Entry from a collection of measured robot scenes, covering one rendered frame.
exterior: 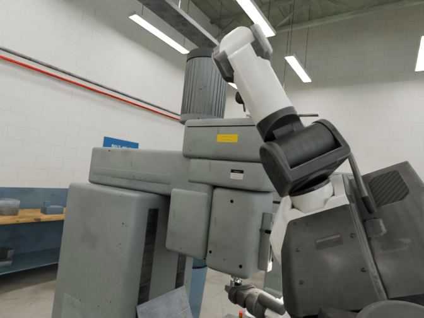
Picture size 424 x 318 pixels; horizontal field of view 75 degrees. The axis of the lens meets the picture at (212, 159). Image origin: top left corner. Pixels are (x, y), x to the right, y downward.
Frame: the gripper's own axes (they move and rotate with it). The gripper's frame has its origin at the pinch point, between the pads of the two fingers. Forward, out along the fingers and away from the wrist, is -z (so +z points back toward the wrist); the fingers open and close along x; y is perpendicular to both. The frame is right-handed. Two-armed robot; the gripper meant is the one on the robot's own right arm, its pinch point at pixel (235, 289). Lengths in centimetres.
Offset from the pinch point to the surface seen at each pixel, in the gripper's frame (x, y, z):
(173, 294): 7.7, 14.5, -35.8
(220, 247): 10.4, -17.1, 1.4
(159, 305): 16.3, 16.2, -31.3
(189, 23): -78, -237, -221
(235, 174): 10.6, -44.5, 6.7
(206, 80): 15, -83, -14
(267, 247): -2.9, -19.1, 12.4
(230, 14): -348, -502, -518
